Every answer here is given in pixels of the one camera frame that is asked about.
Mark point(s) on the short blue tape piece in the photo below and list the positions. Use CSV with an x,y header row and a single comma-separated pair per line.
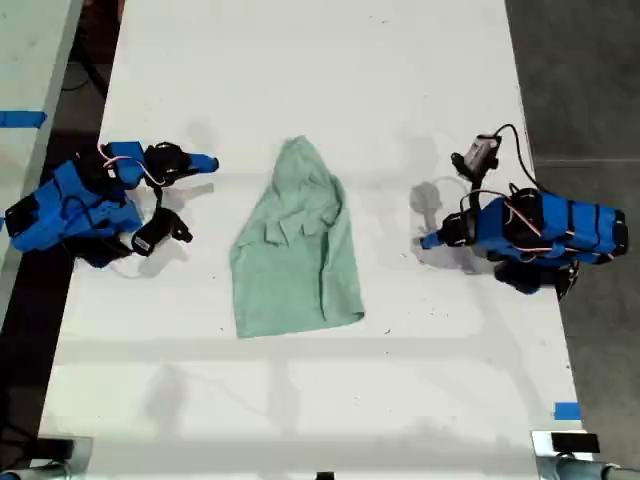
x,y
567,411

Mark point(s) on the black camera stalk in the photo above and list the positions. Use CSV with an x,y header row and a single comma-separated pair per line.
x,y
157,197
476,189

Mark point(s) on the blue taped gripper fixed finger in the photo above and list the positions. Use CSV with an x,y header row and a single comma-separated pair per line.
x,y
434,236
202,161

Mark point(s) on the grey metal pipe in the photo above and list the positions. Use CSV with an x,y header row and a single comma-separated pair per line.
x,y
35,472
590,470

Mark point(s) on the black camera box with label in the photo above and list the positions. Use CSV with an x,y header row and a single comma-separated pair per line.
x,y
157,232

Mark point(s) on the pale side table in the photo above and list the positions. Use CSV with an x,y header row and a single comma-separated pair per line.
x,y
30,60

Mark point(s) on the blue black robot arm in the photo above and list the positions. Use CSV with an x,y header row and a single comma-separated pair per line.
x,y
550,225
65,210

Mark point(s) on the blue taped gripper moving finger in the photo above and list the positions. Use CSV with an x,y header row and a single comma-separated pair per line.
x,y
180,174
436,243

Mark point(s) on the grey black camera box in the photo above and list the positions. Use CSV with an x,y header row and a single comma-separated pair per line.
x,y
477,152

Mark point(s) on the long blue tape strip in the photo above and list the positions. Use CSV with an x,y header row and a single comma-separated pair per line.
x,y
22,119

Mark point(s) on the small black clamp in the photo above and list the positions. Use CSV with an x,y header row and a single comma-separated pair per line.
x,y
325,476

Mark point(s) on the small black box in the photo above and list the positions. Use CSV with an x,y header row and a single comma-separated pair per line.
x,y
55,448
575,443

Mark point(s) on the metal corner bracket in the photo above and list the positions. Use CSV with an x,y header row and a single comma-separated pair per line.
x,y
540,447
85,452

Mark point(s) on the pale green t-shirt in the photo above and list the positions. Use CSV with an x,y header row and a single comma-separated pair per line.
x,y
295,250

